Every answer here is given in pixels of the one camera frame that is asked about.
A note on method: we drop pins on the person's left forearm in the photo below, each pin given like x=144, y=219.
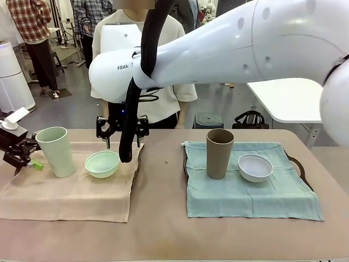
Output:
x=181, y=114

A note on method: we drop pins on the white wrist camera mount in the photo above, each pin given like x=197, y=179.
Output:
x=16, y=116

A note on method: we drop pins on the person in blue plaid shirt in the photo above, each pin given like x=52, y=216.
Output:
x=87, y=16

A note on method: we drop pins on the pale green plastic bowl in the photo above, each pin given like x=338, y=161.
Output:
x=102, y=169

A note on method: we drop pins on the white humanoid robot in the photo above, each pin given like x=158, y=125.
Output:
x=210, y=9

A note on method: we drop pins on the person in red plaid shirt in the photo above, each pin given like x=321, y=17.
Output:
x=30, y=19

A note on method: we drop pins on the white air purifier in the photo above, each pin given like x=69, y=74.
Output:
x=13, y=87

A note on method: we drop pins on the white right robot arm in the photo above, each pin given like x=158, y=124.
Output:
x=245, y=41

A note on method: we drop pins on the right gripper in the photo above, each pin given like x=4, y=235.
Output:
x=117, y=114

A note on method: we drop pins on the blue grey plastic stool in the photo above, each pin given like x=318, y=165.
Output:
x=208, y=121

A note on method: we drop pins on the teal cloth mat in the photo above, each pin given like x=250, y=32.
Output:
x=245, y=199

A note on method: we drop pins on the white table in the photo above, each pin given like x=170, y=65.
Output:
x=286, y=101

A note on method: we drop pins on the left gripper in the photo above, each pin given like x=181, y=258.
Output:
x=12, y=135

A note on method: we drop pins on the pale green plastic cup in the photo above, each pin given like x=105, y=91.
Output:
x=58, y=155

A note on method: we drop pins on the dark brown serving tray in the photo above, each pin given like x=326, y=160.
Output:
x=309, y=184
x=139, y=159

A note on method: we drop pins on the black bag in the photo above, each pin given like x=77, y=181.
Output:
x=251, y=121

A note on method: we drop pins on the person in dark suit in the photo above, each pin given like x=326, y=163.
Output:
x=188, y=11

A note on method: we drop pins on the white plastic bowl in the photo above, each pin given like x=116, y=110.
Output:
x=255, y=174

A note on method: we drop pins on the person in cream sweater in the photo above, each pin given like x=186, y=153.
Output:
x=166, y=106

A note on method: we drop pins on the person's right forearm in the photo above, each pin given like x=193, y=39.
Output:
x=105, y=109

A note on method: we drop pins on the brown plastic cup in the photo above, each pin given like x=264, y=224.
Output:
x=218, y=158

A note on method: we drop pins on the pink cloth mat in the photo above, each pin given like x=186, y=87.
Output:
x=68, y=199

